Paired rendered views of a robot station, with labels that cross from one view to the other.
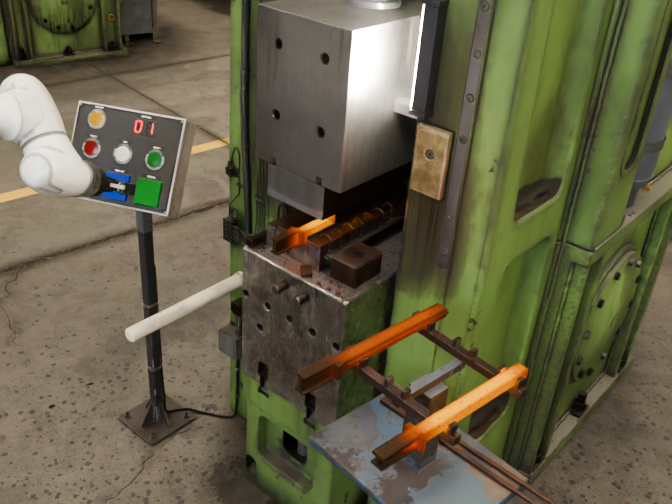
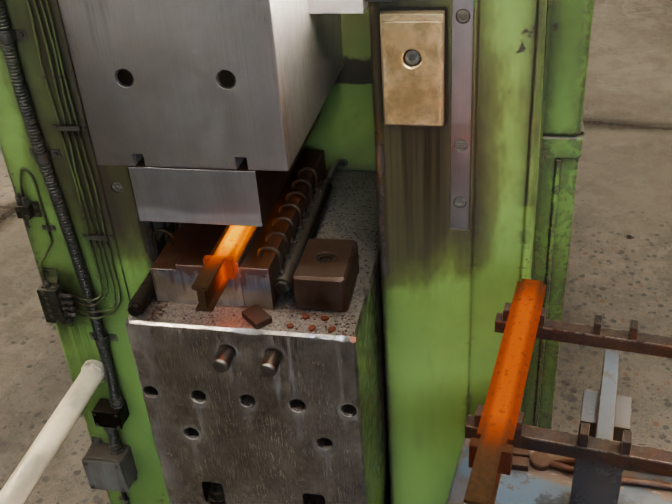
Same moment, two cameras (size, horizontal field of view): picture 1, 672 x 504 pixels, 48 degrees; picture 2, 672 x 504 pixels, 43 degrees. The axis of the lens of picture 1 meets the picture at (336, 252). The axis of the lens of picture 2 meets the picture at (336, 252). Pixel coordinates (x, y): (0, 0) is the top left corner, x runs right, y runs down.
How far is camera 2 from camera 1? 0.81 m
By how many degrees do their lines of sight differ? 21
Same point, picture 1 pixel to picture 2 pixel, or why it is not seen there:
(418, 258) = (416, 227)
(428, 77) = not seen: outside the picture
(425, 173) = (410, 91)
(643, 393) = (580, 291)
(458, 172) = (464, 71)
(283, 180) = (167, 186)
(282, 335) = (239, 429)
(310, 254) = (250, 287)
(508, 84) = not seen: outside the picture
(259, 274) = (171, 353)
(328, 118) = (238, 50)
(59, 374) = not seen: outside the picture
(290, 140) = (165, 113)
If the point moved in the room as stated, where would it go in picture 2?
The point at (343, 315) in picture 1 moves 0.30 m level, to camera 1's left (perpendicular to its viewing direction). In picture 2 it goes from (354, 359) to (168, 430)
